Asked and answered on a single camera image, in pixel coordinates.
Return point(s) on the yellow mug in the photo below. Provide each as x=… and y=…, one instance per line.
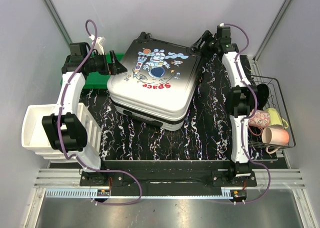
x=276, y=119

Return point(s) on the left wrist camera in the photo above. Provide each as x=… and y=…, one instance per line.
x=78, y=51

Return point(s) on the peach pink mug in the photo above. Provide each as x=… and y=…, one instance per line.
x=274, y=136

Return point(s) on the aluminium rail frame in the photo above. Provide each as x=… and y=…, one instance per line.
x=266, y=180

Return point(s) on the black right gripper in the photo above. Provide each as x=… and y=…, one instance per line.
x=206, y=37

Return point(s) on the white stacked storage bins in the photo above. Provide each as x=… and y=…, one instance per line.
x=40, y=132

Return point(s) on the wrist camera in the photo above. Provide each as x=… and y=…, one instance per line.
x=78, y=51
x=223, y=32

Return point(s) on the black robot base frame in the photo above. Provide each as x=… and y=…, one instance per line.
x=166, y=175

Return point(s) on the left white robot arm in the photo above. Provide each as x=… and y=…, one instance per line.
x=67, y=103

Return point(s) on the black round object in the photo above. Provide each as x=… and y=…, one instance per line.
x=262, y=95

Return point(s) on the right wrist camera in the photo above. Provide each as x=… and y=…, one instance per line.
x=223, y=32

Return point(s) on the space astronaut hard-shell suitcase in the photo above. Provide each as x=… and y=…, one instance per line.
x=159, y=83

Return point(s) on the white cable duct strip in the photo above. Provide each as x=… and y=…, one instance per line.
x=219, y=193

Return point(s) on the green plastic tray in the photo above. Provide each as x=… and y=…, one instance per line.
x=96, y=80

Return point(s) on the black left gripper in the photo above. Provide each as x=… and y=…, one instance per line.
x=115, y=68

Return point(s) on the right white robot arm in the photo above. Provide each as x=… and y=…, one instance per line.
x=241, y=100

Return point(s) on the pink patterned mug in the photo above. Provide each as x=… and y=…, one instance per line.
x=260, y=120

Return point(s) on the black wire basket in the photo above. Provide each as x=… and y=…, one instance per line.
x=276, y=100

